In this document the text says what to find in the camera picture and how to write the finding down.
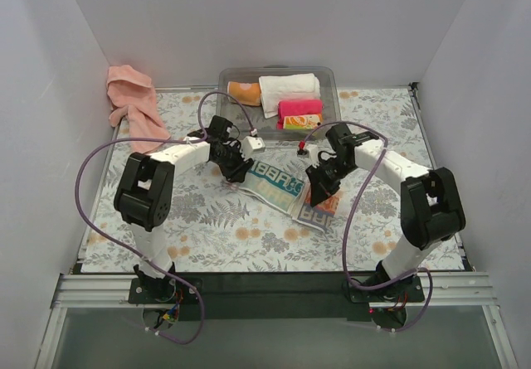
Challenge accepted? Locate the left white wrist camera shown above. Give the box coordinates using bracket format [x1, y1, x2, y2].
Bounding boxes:
[241, 136, 266, 160]

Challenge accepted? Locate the clear plastic bin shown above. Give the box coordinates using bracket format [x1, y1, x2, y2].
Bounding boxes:
[216, 66, 341, 141]

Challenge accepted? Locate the floral table mat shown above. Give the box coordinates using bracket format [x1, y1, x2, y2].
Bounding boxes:
[79, 88, 464, 274]

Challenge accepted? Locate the rabbit print towel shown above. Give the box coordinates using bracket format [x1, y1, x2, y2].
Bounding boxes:
[238, 161, 340, 232]

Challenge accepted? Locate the orange print rolled towel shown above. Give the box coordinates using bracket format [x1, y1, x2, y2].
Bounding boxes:
[277, 114, 323, 130]

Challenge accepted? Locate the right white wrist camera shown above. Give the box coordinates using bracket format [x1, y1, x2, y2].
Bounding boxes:
[297, 141, 319, 167]

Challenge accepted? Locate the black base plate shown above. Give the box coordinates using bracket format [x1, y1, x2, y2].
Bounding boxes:
[127, 272, 425, 321]

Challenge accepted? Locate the aluminium frame rail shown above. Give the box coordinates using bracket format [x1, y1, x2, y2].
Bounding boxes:
[54, 271, 499, 308]

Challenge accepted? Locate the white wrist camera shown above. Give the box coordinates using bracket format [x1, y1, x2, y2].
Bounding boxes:
[297, 141, 319, 167]
[241, 136, 266, 160]

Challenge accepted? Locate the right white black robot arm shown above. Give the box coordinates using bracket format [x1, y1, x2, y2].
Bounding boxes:
[298, 121, 466, 301]

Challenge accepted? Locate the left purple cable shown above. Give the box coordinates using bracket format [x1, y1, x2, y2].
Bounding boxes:
[73, 90, 261, 346]

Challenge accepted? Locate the hot pink rolled towel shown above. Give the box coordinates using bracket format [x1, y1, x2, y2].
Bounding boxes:
[278, 99, 323, 121]

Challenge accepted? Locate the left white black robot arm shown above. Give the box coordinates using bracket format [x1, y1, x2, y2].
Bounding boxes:
[114, 115, 266, 303]

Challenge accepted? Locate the white rolled towel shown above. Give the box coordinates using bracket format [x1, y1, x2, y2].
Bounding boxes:
[258, 73, 320, 119]

